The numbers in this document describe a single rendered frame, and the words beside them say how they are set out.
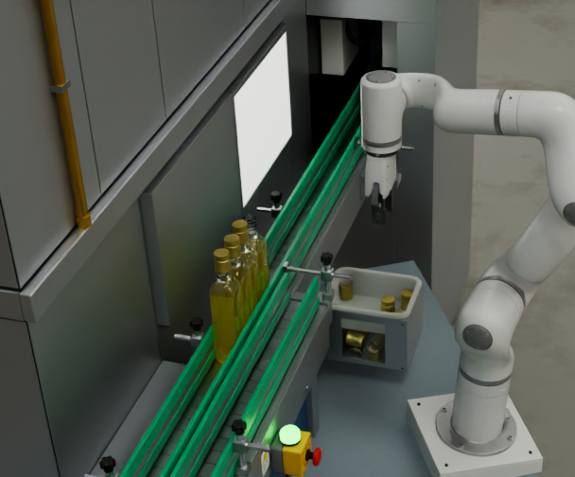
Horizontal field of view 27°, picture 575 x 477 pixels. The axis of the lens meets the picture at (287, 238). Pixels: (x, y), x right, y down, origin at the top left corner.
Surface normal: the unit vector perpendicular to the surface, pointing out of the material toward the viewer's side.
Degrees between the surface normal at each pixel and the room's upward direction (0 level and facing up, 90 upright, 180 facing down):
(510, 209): 0
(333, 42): 90
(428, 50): 90
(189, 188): 90
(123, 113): 90
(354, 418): 0
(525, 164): 0
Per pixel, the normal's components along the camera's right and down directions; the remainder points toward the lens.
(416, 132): -0.31, 0.53
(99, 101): 0.95, 0.13
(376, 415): -0.05, -0.84
